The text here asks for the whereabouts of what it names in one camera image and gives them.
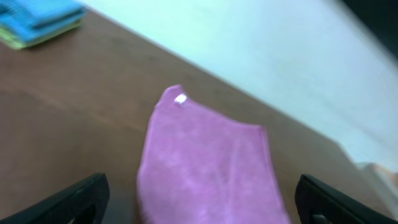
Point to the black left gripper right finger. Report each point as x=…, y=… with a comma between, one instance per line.
x=318, y=203

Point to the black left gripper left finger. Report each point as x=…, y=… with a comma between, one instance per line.
x=83, y=202

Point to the purple microfiber cloth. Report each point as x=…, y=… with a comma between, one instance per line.
x=199, y=166

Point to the blue folded cloth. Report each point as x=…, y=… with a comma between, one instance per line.
x=30, y=19

